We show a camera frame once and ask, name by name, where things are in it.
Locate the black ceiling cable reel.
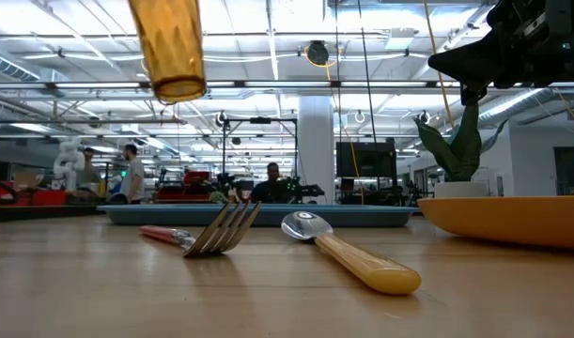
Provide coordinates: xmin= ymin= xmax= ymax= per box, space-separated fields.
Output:
xmin=304 ymin=39 xmax=333 ymax=67

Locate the black hanging cable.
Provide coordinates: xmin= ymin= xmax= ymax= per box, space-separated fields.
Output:
xmin=358 ymin=0 xmax=380 ymax=145
xmin=334 ymin=0 xmax=341 ymax=142

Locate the amber ribbed plastic cup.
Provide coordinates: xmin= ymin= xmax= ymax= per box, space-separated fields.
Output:
xmin=128 ymin=0 xmax=208 ymax=103

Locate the fork with pink handle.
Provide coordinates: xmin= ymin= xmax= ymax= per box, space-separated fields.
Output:
xmin=138 ymin=200 xmax=263 ymax=258

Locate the person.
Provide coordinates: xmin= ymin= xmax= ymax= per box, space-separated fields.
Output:
xmin=82 ymin=146 xmax=102 ymax=185
xmin=120 ymin=143 xmax=147 ymax=206
xmin=248 ymin=161 xmax=290 ymax=205

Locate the red storage bin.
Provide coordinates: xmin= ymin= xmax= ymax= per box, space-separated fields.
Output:
xmin=0 ymin=180 xmax=67 ymax=207

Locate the blue plastic tray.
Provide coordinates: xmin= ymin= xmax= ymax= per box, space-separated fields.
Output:
xmin=97 ymin=202 xmax=419 ymax=228

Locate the spoon with yellow handle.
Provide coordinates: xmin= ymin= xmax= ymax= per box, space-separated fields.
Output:
xmin=280 ymin=210 xmax=423 ymax=297

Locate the green artificial plant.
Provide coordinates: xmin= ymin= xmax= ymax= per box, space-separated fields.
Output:
xmin=412 ymin=96 xmax=511 ymax=183

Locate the white round plant pot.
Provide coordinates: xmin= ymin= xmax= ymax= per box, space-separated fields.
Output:
xmin=434 ymin=180 xmax=489 ymax=199

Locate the yellow hanging cable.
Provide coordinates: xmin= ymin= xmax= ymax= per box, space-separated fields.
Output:
xmin=422 ymin=0 xmax=457 ymax=129

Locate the red tool chest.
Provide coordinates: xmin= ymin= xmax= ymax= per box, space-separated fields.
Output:
xmin=155 ymin=171 xmax=213 ymax=203

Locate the white building column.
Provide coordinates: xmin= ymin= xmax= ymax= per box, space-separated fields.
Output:
xmin=297 ymin=96 xmax=336 ymax=206

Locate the white humanoid robot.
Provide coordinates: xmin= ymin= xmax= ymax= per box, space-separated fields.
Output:
xmin=53 ymin=136 xmax=86 ymax=192

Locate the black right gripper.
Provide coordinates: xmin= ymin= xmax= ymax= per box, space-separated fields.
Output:
xmin=427 ymin=0 xmax=574 ymax=107

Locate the black monitor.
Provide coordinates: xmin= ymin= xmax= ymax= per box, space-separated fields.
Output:
xmin=335 ymin=140 xmax=398 ymax=178

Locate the orange round plate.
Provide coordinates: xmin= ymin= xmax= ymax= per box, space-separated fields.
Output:
xmin=416 ymin=194 xmax=574 ymax=250

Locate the black aluminium table frame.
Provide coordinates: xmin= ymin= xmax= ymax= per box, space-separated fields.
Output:
xmin=0 ymin=204 xmax=104 ymax=223

